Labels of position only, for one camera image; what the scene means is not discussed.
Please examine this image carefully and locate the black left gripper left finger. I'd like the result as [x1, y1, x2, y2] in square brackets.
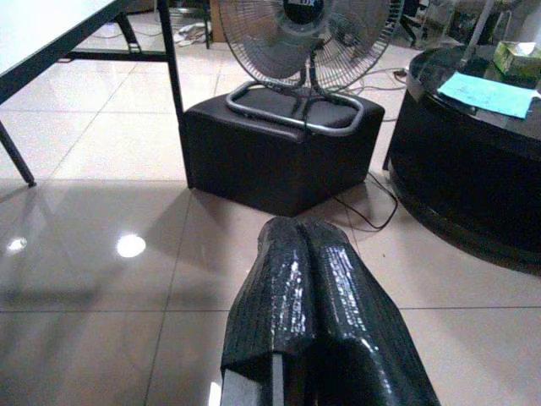
[219, 217, 317, 406]

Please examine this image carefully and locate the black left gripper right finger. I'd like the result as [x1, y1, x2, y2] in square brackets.
[276, 219, 441, 406]

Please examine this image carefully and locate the black leather ottoman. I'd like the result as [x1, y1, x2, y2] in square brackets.
[179, 91, 385, 219]

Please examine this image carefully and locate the round black coffee table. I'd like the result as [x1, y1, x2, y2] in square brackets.
[382, 44, 541, 267]

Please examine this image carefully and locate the metal floor fan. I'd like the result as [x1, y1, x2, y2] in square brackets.
[217, 0, 402, 132]

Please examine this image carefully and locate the cyan paper sheet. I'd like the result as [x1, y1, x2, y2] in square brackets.
[437, 70, 537, 119]

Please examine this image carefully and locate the green tissue box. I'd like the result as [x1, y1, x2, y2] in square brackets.
[493, 41, 541, 77]

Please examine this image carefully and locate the thin black floor cable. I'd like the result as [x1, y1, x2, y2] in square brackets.
[333, 168, 401, 232]

